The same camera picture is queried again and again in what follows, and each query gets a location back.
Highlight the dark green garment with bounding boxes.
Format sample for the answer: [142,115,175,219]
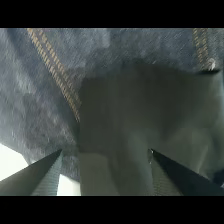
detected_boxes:
[77,63,224,197]

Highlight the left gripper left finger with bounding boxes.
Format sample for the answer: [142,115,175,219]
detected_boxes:
[0,148,64,197]

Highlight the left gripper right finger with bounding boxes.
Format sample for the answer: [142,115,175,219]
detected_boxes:
[147,148,224,197]

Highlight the blue jeans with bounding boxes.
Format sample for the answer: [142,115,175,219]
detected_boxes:
[0,27,224,183]

